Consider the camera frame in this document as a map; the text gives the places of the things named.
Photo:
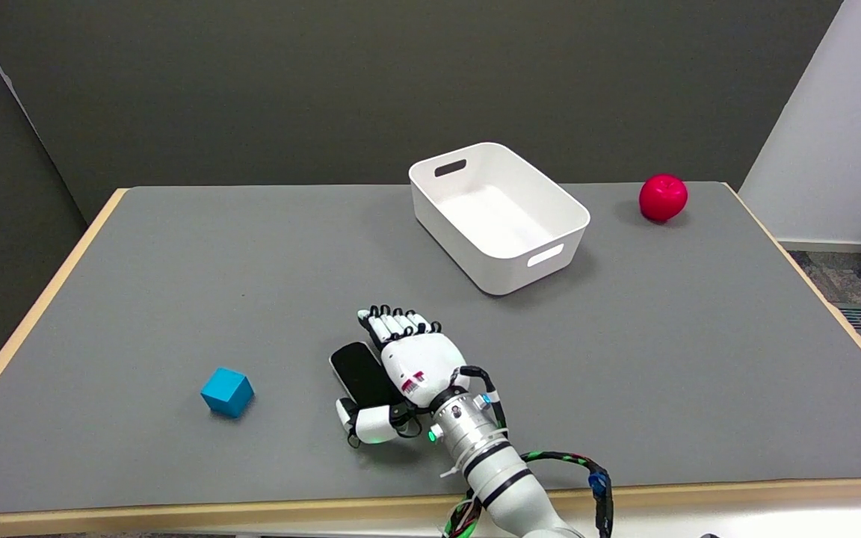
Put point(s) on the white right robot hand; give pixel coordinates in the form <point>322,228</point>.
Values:
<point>404,366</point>

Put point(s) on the black and white phone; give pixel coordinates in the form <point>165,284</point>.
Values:
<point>356,373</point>

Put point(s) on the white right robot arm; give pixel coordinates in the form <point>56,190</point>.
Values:
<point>498,471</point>

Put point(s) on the white plastic basket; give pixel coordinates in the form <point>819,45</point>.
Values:
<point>498,217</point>

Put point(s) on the blue cube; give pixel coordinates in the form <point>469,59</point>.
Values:
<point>227,391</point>

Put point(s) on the red apple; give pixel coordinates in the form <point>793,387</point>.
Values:
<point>663,197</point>

